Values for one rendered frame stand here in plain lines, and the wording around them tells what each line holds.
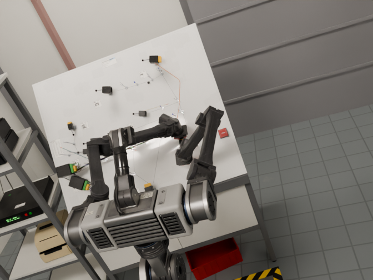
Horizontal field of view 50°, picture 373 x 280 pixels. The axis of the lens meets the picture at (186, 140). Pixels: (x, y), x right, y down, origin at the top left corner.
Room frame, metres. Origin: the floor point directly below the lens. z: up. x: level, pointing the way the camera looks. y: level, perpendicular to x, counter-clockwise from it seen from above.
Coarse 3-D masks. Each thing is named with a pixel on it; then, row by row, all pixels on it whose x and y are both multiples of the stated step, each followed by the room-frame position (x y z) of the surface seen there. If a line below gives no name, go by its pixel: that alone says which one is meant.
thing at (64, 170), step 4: (64, 164) 2.23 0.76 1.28; (68, 164) 2.22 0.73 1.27; (56, 168) 2.23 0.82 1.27; (60, 168) 2.23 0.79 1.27; (64, 168) 2.22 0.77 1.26; (68, 168) 2.21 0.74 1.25; (60, 172) 2.21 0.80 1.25; (64, 172) 2.20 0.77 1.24; (68, 172) 2.20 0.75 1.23; (48, 176) 2.26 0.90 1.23; (60, 176) 2.20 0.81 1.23; (64, 176) 2.22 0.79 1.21
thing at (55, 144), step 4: (56, 140) 2.47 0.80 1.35; (60, 140) 2.46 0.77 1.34; (52, 144) 2.46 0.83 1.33; (56, 144) 2.45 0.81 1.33; (60, 144) 2.45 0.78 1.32; (52, 148) 2.45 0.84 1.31; (56, 148) 2.44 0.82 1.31; (60, 148) 2.43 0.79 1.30; (56, 152) 2.43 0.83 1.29; (60, 152) 2.42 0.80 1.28; (56, 156) 2.41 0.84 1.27; (60, 156) 2.40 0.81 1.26
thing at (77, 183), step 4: (72, 176) 2.17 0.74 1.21; (76, 176) 2.20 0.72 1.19; (72, 180) 2.16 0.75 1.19; (76, 180) 2.15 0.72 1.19; (80, 180) 2.14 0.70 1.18; (84, 180) 2.14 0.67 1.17; (72, 184) 2.15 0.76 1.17; (76, 184) 2.14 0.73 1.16; (80, 184) 2.13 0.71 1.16; (76, 188) 2.13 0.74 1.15; (80, 188) 2.12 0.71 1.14
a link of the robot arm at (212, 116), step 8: (208, 112) 1.64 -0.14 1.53; (216, 112) 1.62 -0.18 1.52; (208, 120) 1.59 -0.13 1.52; (216, 120) 1.58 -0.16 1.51; (208, 128) 1.53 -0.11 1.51; (216, 128) 1.54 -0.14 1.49; (208, 136) 1.49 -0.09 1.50; (208, 144) 1.45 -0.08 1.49; (200, 152) 1.45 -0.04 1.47; (208, 152) 1.41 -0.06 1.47; (192, 160) 1.40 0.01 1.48; (200, 160) 1.37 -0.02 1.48; (208, 160) 1.38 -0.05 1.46; (192, 168) 1.33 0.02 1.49; (192, 176) 1.31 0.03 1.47
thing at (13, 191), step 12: (48, 180) 2.41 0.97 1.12; (12, 192) 2.45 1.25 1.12; (24, 192) 2.38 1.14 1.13; (48, 192) 2.33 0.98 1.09; (0, 204) 2.36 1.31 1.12; (12, 204) 2.29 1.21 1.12; (24, 204) 2.23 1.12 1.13; (36, 204) 2.17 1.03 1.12; (0, 216) 2.21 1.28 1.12; (12, 216) 2.16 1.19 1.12; (24, 216) 2.15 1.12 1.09
